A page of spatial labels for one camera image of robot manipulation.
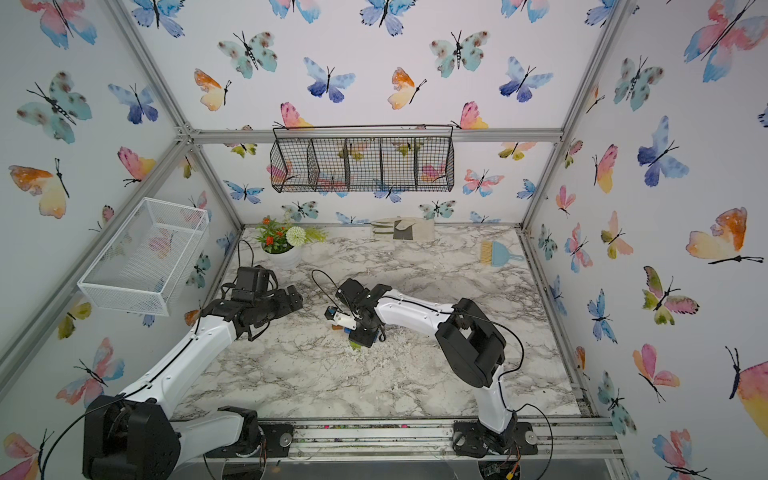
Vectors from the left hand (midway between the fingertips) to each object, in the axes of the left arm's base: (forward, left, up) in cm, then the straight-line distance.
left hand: (292, 299), depth 86 cm
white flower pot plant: (+22, +8, -2) cm, 24 cm away
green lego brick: (-9, -17, -12) cm, 23 cm away
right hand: (-7, -20, -8) cm, 22 cm away
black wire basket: (+41, -20, +18) cm, 49 cm away
